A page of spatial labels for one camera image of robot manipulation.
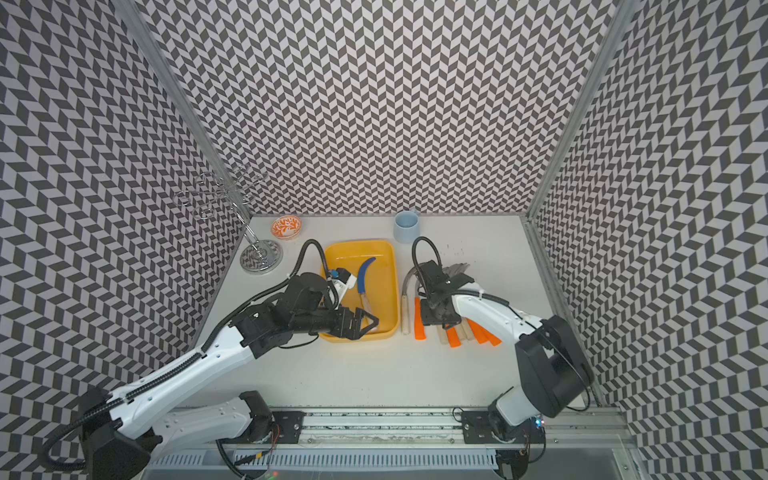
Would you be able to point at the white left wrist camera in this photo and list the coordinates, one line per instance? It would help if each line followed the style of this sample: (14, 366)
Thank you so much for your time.
(340, 281)

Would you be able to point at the left aluminium corner post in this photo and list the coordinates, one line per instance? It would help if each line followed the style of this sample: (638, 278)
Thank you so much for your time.
(130, 15)

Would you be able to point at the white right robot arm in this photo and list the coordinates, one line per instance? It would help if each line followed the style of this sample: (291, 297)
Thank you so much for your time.
(552, 366)

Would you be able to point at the yellow plastic storage tray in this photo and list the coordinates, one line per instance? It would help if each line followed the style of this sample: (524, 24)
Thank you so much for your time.
(377, 291)

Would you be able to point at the light blue ceramic mug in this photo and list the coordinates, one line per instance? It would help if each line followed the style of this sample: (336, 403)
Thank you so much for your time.
(406, 228)

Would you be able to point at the orange patterned small dish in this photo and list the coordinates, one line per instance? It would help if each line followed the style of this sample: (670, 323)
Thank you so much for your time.
(286, 227)

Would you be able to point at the sickle with wooden handle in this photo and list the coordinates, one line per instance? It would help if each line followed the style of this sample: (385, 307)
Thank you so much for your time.
(465, 332)
(443, 339)
(405, 303)
(456, 269)

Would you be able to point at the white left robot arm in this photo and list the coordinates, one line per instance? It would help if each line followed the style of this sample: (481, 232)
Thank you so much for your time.
(117, 434)

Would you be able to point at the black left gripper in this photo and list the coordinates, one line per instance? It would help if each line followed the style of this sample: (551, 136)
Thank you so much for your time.
(355, 332)

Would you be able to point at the aluminium corner frame post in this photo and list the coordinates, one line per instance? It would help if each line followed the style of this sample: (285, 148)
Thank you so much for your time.
(608, 47)

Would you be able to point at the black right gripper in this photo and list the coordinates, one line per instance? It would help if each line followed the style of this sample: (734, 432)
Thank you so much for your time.
(428, 319)

